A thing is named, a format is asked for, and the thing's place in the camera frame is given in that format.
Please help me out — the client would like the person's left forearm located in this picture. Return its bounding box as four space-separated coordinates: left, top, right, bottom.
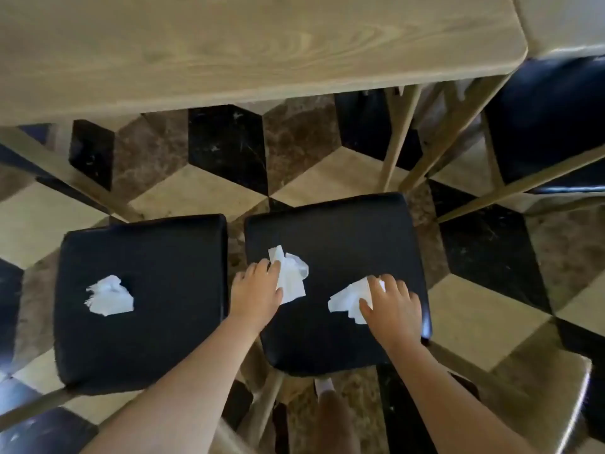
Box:
79 316 266 454

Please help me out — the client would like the person's right hand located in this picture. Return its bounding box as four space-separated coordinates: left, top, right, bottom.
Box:
359 273 424 353

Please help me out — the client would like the person's left hand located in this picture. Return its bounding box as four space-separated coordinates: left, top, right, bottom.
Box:
229 259 285 334

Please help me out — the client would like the light wooden table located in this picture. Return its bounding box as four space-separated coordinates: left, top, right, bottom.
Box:
0 0 528 224

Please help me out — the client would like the black cushioned wooden chair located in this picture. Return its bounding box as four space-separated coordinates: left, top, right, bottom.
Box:
437 55 605 225

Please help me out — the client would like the beige wooden stool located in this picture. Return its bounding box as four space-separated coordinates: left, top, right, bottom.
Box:
428 320 594 454

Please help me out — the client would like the white tissue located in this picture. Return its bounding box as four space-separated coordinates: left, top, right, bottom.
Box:
268 245 310 306
84 275 135 317
327 277 386 326

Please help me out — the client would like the person's right forearm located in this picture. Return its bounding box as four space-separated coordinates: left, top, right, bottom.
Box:
387 341 540 454

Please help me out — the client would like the black cushioned wooden stool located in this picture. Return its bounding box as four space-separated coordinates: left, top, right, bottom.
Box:
0 213 230 433
236 192 433 450

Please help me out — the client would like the person's leg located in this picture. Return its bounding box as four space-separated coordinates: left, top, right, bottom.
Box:
314 390 362 454

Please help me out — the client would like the pale wooden table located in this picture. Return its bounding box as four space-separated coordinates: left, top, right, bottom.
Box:
513 0 605 60

